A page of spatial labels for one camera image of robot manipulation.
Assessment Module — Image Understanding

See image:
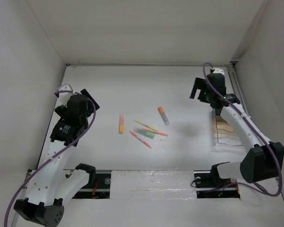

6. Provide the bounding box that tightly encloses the orange cap grey highlighter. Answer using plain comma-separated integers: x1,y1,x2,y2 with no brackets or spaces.
158,106,169,126

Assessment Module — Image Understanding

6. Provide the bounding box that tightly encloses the yellow thin pen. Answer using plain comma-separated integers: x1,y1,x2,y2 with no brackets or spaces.
134,119,158,131

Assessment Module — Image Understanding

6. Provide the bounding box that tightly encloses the green cap teal highlighter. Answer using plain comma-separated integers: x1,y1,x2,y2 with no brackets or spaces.
133,127,155,139

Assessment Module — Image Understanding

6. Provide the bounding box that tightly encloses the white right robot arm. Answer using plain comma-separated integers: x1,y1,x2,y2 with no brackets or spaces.
190,72,284,186

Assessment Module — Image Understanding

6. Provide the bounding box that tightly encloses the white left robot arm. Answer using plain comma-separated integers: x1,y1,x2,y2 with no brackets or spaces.
11,88,99,227

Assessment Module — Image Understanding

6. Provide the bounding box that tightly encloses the clear plastic container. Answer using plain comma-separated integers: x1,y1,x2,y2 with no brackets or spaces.
212,131,242,147

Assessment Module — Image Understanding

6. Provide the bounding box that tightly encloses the red thin pen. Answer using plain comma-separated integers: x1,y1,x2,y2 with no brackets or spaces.
129,131,152,148

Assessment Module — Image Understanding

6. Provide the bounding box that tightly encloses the orange thin pen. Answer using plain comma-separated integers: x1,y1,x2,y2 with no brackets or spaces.
143,129,168,137

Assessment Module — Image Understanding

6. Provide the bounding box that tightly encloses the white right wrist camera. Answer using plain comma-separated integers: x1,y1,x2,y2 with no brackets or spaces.
210,67,225,76

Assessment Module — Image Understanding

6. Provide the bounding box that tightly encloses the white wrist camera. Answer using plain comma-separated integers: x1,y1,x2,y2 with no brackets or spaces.
55,83,78,107
210,67,225,76

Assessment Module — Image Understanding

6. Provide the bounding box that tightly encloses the aluminium side rail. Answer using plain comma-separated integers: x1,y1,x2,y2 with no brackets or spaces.
225,61,249,114

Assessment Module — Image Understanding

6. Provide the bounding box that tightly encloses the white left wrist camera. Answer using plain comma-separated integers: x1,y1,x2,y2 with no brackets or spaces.
55,83,78,107

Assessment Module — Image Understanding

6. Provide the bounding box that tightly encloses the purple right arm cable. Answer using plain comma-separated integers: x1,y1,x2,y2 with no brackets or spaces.
203,62,283,197

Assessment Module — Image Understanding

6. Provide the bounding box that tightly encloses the aluminium front rail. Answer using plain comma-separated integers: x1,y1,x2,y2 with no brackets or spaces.
73,170,240,200

